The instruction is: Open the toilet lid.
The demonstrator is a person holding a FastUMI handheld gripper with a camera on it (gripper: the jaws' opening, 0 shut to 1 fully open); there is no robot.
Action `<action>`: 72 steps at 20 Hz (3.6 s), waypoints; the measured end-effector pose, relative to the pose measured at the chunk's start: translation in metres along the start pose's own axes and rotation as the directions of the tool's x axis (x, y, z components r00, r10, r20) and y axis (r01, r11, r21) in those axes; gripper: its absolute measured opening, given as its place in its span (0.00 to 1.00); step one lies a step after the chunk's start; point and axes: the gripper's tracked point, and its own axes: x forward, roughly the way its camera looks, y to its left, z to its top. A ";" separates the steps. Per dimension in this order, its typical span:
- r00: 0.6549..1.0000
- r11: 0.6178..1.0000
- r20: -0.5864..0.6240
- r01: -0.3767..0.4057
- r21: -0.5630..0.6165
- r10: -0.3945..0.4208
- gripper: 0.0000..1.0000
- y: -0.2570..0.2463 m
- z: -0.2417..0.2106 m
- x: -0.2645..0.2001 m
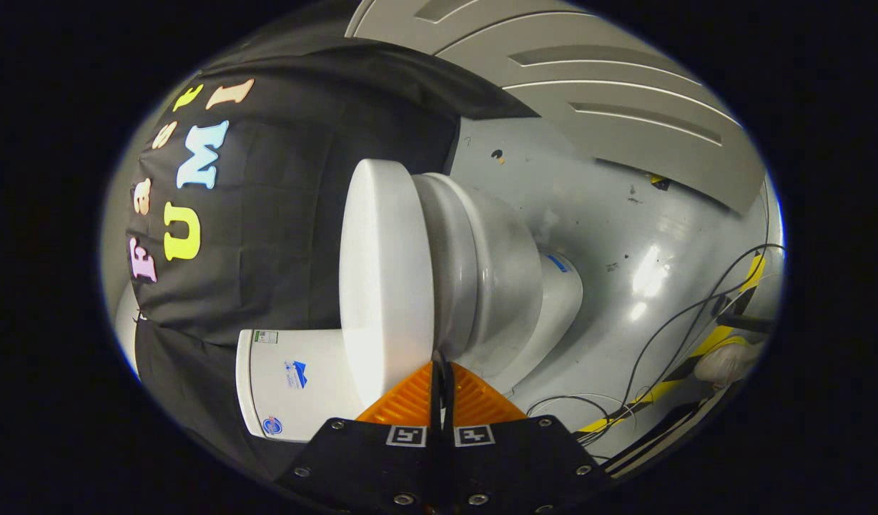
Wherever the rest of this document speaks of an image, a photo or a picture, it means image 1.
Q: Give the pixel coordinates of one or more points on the black backdrop cloth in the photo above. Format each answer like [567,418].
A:
[282,229]

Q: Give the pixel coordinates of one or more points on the white toilet lid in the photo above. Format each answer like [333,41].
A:
[385,272]

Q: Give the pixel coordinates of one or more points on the white rounded object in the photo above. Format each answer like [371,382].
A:
[725,363]

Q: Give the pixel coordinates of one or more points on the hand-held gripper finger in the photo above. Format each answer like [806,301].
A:
[436,400]
[447,400]

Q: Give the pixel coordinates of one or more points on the white toilet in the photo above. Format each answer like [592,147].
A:
[496,272]

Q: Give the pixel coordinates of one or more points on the light drawer cabinet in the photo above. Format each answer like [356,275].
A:
[610,79]

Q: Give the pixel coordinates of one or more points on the yellow black floor tape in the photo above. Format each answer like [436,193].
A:
[718,340]

